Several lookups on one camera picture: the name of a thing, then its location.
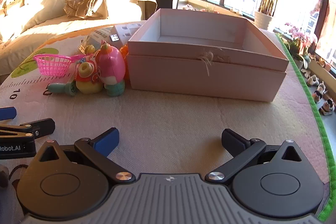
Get pink plastic toy basket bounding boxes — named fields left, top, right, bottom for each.
left=33, top=54, right=86, bottom=77

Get pink egg-shaped toy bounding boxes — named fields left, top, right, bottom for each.
left=96, top=40, right=127, bottom=97

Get white plant pot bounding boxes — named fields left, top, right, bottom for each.
left=254, top=11, right=275, bottom=31

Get yellow round toy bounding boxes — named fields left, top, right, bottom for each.
left=74, top=55, right=105, bottom=94

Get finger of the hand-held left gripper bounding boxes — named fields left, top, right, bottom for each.
left=0, top=107, right=17, bottom=121
left=0, top=118, right=56, bottom=139

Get orange plastic toy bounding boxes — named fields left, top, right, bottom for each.
left=120, top=44, right=130, bottom=80

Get pink flowers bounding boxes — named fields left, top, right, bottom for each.
left=285, top=22, right=318, bottom=49

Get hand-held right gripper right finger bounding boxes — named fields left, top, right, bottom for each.
left=205, top=128, right=302, bottom=184

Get pale pink cardboard box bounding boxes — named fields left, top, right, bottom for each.
left=127, top=8, right=290, bottom=102

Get teal plastic toy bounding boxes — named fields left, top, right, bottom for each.
left=47, top=82, right=78, bottom=97

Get bed with white sheet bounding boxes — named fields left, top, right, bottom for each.
left=0, top=0, right=158, bottom=76

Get white battery charger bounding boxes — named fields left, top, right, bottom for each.
left=110, top=24, right=144, bottom=47

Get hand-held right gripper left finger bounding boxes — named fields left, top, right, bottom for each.
left=39, top=127, right=134, bottom=184

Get blue white wipes packet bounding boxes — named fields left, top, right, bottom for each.
left=87, top=29, right=116, bottom=48

